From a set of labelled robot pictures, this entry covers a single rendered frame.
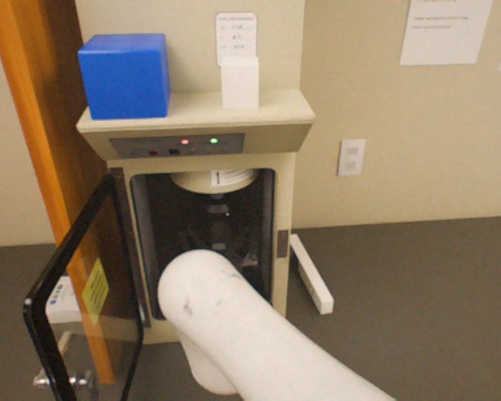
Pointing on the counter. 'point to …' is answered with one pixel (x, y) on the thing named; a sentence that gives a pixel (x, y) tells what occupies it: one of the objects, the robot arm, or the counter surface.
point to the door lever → (41, 380)
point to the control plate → (143, 145)
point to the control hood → (212, 122)
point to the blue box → (126, 75)
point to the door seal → (59, 280)
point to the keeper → (282, 243)
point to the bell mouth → (215, 180)
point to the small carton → (240, 82)
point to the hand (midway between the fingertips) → (218, 220)
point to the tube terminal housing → (169, 25)
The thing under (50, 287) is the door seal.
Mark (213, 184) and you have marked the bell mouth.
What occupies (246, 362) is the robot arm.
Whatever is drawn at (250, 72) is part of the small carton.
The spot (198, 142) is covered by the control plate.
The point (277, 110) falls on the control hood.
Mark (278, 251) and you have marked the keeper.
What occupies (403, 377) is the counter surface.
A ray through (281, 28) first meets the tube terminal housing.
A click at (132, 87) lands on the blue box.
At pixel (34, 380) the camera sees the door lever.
